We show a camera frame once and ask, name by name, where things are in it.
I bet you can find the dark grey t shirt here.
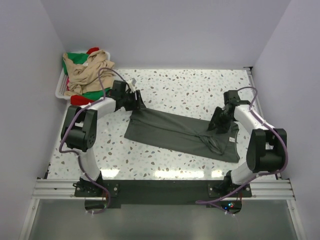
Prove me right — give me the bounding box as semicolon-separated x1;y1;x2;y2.
124;108;240;163

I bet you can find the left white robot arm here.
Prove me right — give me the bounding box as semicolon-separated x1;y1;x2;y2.
59;78;145;199

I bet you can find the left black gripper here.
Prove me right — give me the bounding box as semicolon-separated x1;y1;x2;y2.
121;89;146;111

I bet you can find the green t shirt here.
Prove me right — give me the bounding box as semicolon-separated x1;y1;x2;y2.
62;51;113;101

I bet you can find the red t shirt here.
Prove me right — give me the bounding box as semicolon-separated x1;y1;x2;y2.
70;47;99;106

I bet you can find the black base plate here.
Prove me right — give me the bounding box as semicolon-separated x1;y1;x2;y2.
73;179;237;211

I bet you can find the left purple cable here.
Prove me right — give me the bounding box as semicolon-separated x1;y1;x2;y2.
59;67;126;216

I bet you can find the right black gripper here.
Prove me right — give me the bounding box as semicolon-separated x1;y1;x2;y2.
208;106;234;134

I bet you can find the white plastic basket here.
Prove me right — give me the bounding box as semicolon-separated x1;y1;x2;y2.
54;51;112;101

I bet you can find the aluminium frame rail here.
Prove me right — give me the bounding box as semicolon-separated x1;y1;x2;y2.
31;179;295;201

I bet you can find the beige t shirt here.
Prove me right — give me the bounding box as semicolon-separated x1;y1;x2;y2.
62;49;116;96

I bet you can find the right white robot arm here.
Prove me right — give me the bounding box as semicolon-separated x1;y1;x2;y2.
208;90;289;197

